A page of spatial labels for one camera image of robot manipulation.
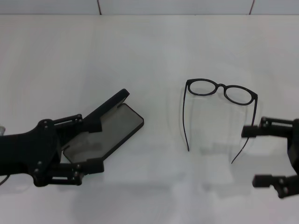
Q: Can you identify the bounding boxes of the black glasses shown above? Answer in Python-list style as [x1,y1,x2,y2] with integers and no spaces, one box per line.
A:
[183,78,258,164]

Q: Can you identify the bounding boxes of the black glasses case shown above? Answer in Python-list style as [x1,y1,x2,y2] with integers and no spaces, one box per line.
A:
[62,88,145,164]

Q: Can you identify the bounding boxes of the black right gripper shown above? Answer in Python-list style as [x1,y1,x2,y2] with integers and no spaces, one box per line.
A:
[241,116,299,199]

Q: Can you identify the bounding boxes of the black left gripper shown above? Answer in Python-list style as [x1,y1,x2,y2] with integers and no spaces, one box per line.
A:
[0,113,105,188]

